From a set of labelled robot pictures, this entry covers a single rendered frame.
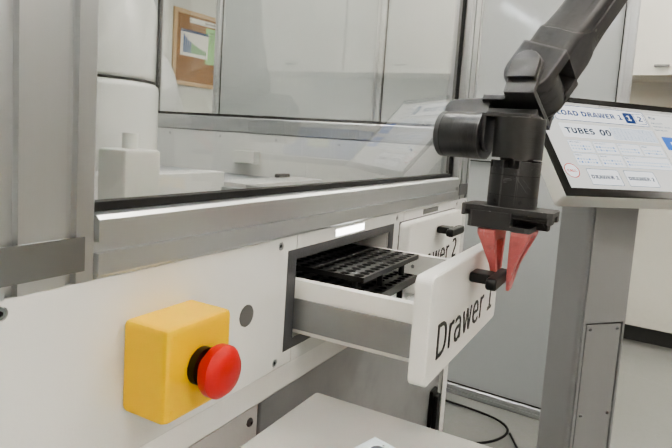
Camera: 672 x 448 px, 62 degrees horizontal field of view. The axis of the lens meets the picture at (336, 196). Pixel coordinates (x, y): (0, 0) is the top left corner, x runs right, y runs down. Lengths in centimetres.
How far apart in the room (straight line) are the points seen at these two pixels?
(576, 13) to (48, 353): 64
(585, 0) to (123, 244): 58
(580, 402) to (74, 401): 142
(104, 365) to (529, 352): 213
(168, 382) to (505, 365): 214
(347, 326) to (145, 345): 24
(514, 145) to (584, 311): 99
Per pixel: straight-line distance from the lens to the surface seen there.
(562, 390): 170
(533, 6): 242
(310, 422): 63
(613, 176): 149
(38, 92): 39
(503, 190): 67
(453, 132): 70
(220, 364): 43
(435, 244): 102
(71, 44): 41
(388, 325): 59
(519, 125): 67
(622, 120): 166
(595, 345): 167
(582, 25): 74
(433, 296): 56
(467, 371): 257
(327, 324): 62
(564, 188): 136
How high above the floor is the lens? 105
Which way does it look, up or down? 6 degrees down
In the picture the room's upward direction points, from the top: 4 degrees clockwise
